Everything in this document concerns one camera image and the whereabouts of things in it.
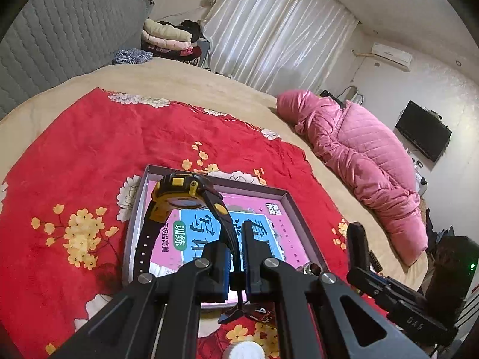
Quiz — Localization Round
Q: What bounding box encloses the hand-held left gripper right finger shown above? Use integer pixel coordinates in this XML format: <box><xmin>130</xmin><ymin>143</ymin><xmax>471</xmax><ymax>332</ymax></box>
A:
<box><xmin>241</xmin><ymin>221</ymin><xmax>431</xmax><ymax>359</ymax></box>

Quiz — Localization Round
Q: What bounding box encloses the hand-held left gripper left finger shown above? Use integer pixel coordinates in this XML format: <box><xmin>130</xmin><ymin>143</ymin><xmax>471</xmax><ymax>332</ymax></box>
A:
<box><xmin>48</xmin><ymin>241</ymin><xmax>234</xmax><ymax>359</ymax></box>

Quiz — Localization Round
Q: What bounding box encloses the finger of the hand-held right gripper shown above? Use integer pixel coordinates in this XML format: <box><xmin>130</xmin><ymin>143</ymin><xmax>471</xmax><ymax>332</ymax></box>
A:
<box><xmin>346</xmin><ymin>222</ymin><xmax>372</xmax><ymax>274</ymax></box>

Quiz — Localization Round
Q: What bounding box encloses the black hair clip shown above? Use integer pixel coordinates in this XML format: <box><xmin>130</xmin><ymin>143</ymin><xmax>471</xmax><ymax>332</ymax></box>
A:
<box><xmin>218</xmin><ymin>302</ymin><xmax>248</xmax><ymax>325</ymax></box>

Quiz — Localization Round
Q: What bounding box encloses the grey cardboard box tray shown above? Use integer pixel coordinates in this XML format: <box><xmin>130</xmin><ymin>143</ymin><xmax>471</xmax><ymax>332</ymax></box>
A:
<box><xmin>122</xmin><ymin>164</ymin><xmax>330</xmax><ymax>309</ymax></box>

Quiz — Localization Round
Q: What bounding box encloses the yellow and black wristwatch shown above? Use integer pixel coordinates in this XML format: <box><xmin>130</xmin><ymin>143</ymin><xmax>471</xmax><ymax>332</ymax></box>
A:
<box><xmin>133</xmin><ymin>171</ymin><xmax>244</xmax><ymax>275</ymax></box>

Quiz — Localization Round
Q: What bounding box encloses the pink and blue book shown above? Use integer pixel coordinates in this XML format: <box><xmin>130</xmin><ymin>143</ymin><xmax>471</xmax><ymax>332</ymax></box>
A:
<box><xmin>148</xmin><ymin>179</ymin><xmax>300</xmax><ymax>303</ymax></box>

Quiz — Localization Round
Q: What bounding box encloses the white plastic container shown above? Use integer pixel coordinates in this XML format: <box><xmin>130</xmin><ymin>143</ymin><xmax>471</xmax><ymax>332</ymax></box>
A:
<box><xmin>222</xmin><ymin>340</ymin><xmax>266</xmax><ymax>359</ymax></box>

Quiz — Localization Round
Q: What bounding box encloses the pink quilted duvet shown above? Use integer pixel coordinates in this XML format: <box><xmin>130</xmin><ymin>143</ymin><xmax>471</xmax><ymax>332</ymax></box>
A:
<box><xmin>277</xmin><ymin>90</ymin><xmax>429</xmax><ymax>266</ymax></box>

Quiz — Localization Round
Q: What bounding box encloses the white air conditioner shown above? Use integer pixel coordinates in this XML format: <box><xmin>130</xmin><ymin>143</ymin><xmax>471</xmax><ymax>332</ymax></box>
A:
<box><xmin>371</xmin><ymin>43</ymin><xmax>413</xmax><ymax>71</ymax></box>

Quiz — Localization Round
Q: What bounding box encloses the red floral blanket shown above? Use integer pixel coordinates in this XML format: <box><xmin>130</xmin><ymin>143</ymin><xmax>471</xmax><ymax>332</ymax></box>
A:
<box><xmin>0</xmin><ymin>88</ymin><xmax>375</xmax><ymax>359</ymax></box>

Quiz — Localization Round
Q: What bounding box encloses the beige bed sheet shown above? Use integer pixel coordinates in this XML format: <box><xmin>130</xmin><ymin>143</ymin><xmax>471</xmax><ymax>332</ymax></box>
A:
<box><xmin>0</xmin><ymin>58</ymin><xmax>431</xmax><ymax>296</ymax></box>

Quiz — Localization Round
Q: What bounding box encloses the white curtain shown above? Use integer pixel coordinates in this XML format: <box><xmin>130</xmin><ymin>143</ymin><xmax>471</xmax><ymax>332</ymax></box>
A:
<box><xmin>200</xmin><ymin>0</ymin><xmax>362</xmax><ymax>94</ymax></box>

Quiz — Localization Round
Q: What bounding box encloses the blue knitted cloth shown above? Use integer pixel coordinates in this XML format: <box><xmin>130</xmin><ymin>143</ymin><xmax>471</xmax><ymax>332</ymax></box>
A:
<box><xmin>111</xmin><ymin>48</ymin><xmax>154</xmax><ymax>66</ymax></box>

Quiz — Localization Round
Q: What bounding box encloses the stack of folded clothes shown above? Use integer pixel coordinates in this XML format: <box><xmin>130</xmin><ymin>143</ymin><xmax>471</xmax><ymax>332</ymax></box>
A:
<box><xmin>140</xmin><ymin>19</ymin><xmax>204</xmax><ymax>64</ymax></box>

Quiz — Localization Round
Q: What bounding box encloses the grey quilted headboard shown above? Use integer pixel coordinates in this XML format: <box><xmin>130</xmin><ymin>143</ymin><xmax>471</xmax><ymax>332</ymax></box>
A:
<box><xmin>0</xmin><ymin>0</ymin><xmax>156</xmax><ymax>120</ymax></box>

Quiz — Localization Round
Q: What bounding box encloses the black wall television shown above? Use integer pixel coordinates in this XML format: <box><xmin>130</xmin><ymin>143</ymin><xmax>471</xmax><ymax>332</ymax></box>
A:
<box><xmin>395</xmin><ymin>100</ymin><xmax>453</xmax><ymax>163</ymax></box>

